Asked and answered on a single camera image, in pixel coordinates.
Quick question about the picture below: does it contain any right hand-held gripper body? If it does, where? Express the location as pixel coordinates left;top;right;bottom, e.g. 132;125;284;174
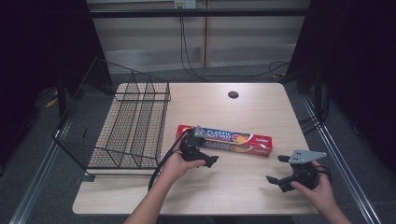
278;148;328;193

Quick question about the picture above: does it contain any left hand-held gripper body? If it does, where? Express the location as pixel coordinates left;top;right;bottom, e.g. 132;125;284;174
179;125;214;162

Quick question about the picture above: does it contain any red plastic wrap box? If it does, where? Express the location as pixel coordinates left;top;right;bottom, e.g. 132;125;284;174
175;124;274;158

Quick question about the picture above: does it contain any person's right hand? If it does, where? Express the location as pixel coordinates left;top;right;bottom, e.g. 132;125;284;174
290;160;339;213

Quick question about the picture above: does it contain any person's left hand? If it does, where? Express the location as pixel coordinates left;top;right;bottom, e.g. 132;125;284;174
158;149;206;185

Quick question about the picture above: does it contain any black curtain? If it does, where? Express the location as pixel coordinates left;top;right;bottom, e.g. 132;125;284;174
0;0;114;169
279;0;396;176

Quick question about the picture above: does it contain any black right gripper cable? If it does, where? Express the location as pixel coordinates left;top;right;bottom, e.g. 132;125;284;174
313;165;333;184

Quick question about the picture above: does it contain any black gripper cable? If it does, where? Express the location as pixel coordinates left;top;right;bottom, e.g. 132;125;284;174
148;128;192;191
313;165;333;184

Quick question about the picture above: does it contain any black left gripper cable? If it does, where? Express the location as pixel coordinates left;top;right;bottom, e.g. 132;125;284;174
148;128;192;191

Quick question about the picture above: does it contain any metal floor rail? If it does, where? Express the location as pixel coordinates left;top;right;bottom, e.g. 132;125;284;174
299;93;383;224
8;141;61;224

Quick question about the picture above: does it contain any bundle of black floor cables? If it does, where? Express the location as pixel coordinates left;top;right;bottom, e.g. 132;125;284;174
298;91;332;136

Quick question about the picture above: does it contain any black wire basket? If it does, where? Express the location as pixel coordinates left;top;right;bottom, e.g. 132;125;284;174
52;56;173;176

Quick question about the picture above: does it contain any black wall cable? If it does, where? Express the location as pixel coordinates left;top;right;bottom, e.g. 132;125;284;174
178;16;292;79

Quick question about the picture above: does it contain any white wall outlet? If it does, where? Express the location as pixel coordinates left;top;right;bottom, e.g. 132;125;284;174
173;0;197;10

